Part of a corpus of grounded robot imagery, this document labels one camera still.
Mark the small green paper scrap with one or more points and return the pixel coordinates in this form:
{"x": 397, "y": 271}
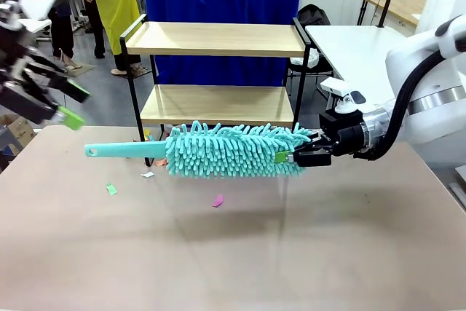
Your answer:
{"x": 111, "y": 189}

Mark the person in yellow apron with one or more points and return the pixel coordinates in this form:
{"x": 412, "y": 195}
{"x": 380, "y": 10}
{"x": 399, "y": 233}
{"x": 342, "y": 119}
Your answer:
{"x": 116, "y": 5}

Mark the teal microfiber duster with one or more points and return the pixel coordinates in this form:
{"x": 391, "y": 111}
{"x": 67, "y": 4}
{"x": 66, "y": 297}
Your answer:
{"x": 225, "y": 154}

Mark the black office chair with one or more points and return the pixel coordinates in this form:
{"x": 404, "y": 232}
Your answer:
{"x": 313, "y": 14}

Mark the two-tier wood metal shelf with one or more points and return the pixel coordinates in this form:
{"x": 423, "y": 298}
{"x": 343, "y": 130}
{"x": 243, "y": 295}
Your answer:
{"x": 218, "y": 50}

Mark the white metal base frame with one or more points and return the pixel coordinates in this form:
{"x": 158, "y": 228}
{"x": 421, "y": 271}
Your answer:
{"x": 459, "y": 194}

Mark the pink paper scrap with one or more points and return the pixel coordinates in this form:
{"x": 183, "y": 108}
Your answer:
{"x": 218, "y": 200}

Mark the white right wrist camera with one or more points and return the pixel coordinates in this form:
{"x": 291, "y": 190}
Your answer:
{"x": 338, "y": 87}

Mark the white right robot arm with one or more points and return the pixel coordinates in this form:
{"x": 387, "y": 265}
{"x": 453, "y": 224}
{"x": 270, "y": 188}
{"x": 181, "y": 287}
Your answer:
{"x": 429, "y": 81}

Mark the brown cardboard box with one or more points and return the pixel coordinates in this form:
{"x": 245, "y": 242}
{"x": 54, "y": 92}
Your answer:
{"x": 22, "y": 132}

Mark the orange paper scrap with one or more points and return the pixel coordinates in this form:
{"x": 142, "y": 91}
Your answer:
{"x": 159, "y": 162}

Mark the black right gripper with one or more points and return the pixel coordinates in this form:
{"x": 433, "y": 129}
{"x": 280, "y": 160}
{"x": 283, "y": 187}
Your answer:
{"x": 346, "y": 140}

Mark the person in dark clothes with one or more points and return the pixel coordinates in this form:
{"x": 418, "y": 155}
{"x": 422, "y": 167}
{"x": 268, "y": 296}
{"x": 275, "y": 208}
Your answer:
{"x": 60, "y": 34}

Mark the white paper scrap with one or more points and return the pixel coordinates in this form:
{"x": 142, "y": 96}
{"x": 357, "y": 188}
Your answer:
{"x": 147, "y": 175}

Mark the wooden background desk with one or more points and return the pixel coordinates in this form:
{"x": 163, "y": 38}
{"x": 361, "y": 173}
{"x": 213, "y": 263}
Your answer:
{"x": 407, "y": 7}

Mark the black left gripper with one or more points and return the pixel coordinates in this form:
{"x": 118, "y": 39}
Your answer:
{"x": 9, "y": 52}

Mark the white crumpled bag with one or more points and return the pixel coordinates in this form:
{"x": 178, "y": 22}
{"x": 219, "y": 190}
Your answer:
{"x": 311, "y": 58}

